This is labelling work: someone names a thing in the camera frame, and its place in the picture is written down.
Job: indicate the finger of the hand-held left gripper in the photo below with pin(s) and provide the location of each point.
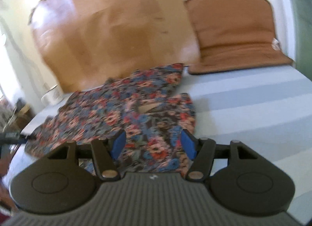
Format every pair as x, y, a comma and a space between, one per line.
26, 139

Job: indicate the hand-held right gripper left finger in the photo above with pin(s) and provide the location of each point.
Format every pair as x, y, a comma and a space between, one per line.
118, 144

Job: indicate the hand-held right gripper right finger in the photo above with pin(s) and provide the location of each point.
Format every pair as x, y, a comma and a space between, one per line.
189, 144

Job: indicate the floral patterned garment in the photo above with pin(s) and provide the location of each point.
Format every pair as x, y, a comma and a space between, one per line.
136, 118

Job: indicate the dark side clutter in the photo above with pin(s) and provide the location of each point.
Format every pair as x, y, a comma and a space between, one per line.
14, 114

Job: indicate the white printed mug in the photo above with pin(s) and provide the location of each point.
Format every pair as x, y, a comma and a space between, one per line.
52, 95

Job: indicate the striped light blue bedsheet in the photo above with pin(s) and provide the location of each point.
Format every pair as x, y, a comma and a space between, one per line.
243, 109

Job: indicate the large wooden board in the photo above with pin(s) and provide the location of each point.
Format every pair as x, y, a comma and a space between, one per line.
109, 28

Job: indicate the brown seat cushion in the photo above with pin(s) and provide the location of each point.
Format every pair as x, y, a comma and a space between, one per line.
234, 28

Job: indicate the white window frame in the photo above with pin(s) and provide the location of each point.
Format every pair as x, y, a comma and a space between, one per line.
282, 9

